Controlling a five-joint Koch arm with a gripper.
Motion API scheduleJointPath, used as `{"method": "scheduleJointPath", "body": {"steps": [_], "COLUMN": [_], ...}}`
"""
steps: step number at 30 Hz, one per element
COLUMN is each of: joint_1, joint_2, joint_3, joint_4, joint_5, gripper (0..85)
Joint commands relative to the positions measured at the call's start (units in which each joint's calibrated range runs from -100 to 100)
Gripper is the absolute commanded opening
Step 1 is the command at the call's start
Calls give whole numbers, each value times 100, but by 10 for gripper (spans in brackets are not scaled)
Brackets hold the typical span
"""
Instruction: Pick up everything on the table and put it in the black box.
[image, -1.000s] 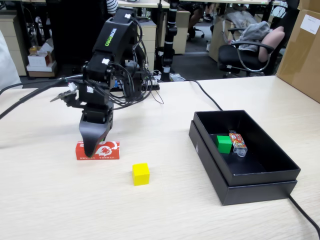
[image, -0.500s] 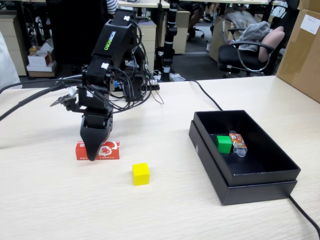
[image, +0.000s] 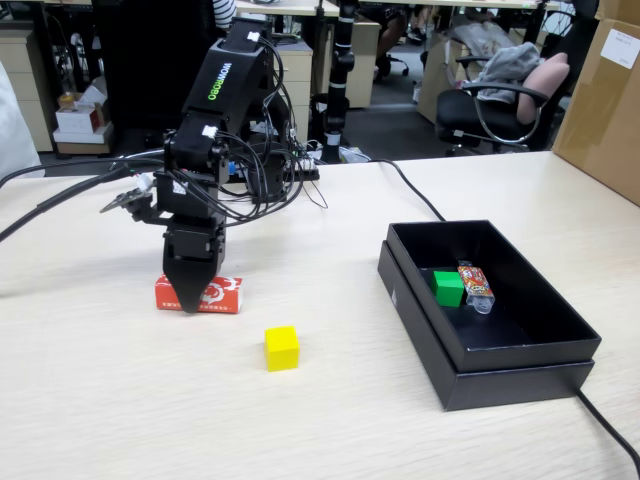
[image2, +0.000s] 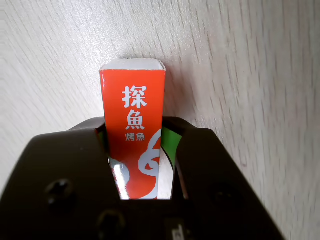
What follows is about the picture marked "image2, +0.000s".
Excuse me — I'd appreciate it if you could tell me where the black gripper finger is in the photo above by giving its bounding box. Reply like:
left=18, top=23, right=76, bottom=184
left=161, top=116, right=286, bottom=240
left=0, top=117, right=124, bottom=240

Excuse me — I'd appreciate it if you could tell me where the red printed carton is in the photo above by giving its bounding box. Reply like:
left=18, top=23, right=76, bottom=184
left=99, top=58, right=176, bottom=201

